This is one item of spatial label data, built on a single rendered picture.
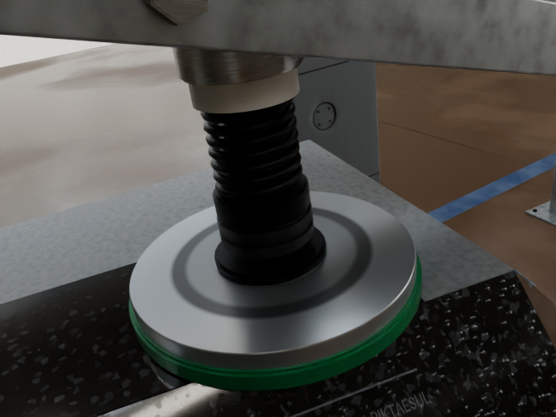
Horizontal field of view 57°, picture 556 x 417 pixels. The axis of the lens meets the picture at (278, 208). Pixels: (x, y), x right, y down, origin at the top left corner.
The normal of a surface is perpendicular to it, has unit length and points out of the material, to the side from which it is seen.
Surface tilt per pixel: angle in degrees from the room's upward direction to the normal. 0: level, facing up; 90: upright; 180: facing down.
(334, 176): 0
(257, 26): 90
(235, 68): 90
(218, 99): 90
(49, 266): 0
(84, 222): 0
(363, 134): 90
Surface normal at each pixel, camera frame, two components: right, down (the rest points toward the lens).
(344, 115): 0.52, 0.33
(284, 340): -0.13, -0.88
